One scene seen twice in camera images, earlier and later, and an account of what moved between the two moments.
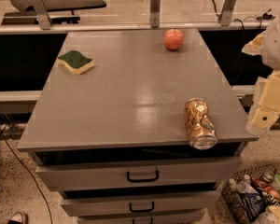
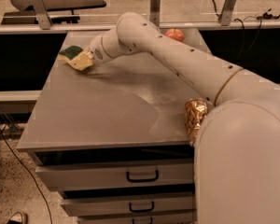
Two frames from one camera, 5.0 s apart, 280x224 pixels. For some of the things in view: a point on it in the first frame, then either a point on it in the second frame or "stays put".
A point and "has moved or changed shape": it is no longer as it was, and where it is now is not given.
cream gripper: (279, 47) to (96, 51)
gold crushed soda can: (200, 126) stays put
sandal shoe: (19, 217) stays put
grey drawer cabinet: (113, 139) stays put
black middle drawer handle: (141, 210) stays put
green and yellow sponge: (76, 62) has moved or changed shape
